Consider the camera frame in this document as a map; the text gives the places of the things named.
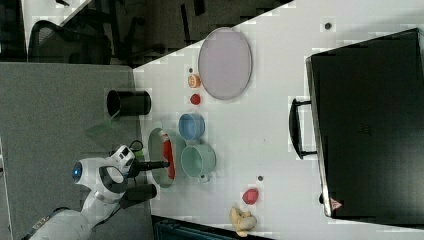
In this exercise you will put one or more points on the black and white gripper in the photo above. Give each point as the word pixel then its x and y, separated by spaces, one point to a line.
pixel 124 164

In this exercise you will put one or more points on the red felt ketchup bottle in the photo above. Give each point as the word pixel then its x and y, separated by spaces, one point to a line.
pixel 168 153

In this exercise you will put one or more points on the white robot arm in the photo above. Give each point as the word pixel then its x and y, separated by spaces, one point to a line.
pixel 107 179

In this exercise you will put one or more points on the green perforated strainer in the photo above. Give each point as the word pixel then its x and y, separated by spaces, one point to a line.
pixel 155 153

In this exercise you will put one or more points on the green mug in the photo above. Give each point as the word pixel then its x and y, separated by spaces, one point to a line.
pixel 198 161

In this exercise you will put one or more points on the blue bowl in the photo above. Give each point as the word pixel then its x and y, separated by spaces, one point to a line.
pixel 191 126

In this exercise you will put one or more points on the dark blue bin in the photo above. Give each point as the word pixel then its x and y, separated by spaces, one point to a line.
pixel 165 230

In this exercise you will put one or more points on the black cylinder cup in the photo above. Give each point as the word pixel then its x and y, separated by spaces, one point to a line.
pixel 127 103

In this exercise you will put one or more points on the red strawberry toy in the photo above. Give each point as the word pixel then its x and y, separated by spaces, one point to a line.
pixel 195 99

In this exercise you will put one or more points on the orange slice toy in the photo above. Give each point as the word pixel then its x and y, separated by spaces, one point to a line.
pixel 194 81

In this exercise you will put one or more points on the red pink plush toy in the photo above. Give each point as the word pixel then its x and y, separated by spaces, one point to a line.
pixel 250 196

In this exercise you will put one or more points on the yellow plush toy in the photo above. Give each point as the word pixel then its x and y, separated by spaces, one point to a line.
pixel 243 222

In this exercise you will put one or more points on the lilac round plate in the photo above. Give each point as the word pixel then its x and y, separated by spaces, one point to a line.
pixel 225 63

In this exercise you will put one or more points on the black office chair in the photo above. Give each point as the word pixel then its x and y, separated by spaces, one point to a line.
pixel 91 36

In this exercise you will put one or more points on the black toaster oven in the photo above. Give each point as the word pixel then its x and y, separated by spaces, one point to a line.
pixel 367 103

